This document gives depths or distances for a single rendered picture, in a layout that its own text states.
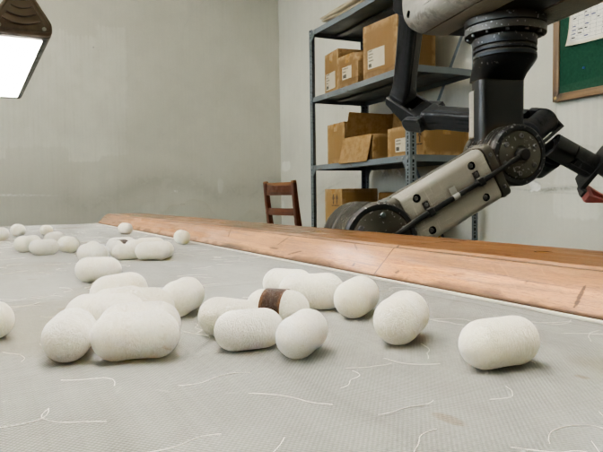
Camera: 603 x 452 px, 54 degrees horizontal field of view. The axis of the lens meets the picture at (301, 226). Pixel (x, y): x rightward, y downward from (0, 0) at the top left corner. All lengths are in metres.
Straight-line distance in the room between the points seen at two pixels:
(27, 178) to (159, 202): 1.03
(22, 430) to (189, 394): 0.05
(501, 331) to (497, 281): 0.17
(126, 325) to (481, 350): 0.14
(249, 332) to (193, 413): 0.07
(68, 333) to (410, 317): 0.14
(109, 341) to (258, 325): 0.06
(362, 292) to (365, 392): 0.12
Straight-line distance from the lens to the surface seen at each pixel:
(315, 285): 0.34
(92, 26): 5.30
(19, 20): 0.97
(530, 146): 1.12
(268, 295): 0.30
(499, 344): 0.24
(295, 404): 0.20
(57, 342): 0.26
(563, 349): 0.28
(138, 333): 0.25
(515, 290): 0.39
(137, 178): 5.17
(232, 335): 0.26
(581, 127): 2.83
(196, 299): 0.35
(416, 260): 0.47
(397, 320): 0.26
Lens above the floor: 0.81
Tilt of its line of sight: 3 degrees down
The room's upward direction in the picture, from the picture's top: 1 degrees counter-clockwise
